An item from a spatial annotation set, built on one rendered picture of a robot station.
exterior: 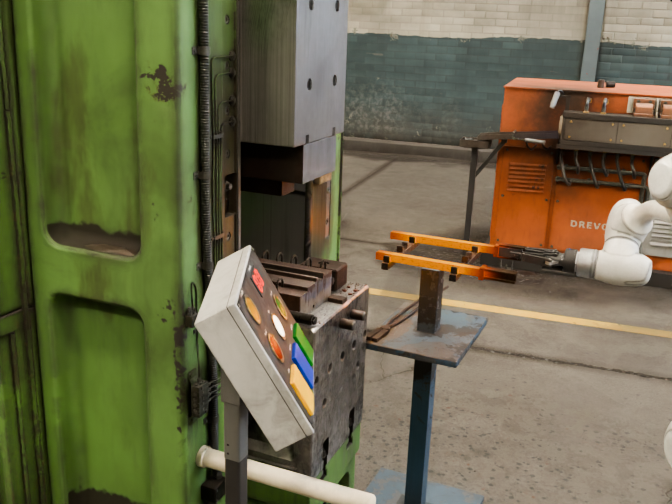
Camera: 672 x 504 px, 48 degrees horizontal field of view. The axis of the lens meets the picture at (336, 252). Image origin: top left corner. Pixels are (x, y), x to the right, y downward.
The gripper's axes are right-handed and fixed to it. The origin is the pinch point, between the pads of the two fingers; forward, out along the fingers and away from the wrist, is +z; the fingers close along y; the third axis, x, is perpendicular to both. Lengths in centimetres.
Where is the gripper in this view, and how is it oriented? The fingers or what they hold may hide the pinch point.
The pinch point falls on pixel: (510, 252)
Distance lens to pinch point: 247.6
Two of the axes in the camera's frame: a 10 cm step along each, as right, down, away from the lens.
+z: -9.2, -1.5, 3.6
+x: 0.4, -9.5, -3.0
